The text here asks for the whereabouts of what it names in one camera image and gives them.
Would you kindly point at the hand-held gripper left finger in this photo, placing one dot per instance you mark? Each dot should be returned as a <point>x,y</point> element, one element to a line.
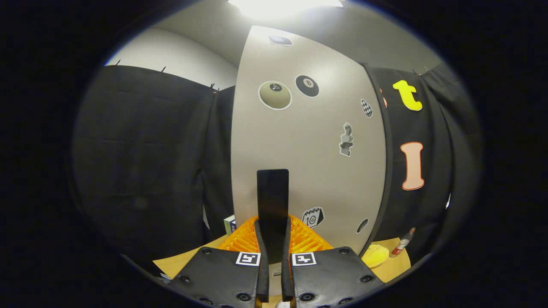
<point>263,278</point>

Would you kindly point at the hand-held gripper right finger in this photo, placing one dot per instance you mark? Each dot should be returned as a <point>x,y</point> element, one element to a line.
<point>286,278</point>

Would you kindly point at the grey shoe cabinet door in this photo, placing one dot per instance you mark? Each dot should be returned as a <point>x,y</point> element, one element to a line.
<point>308,149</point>

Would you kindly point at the dark grey shoe cabinet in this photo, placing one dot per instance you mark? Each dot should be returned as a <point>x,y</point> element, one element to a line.
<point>388,171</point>

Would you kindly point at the blue book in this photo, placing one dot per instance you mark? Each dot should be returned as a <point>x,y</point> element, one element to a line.
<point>233,226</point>

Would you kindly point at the green book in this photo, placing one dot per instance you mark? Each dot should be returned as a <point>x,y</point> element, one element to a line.
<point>227,220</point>

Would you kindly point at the yellow plush toy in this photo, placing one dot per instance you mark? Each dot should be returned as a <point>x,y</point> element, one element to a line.
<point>374,256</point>

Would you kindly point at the red and white bottle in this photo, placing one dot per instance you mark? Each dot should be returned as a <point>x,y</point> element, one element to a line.
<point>403,243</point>

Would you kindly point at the black backdrop cloth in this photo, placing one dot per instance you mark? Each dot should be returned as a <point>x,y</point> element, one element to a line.
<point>141,171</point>

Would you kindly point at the large ceiling light panel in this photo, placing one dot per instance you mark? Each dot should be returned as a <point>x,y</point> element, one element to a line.
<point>284,6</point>

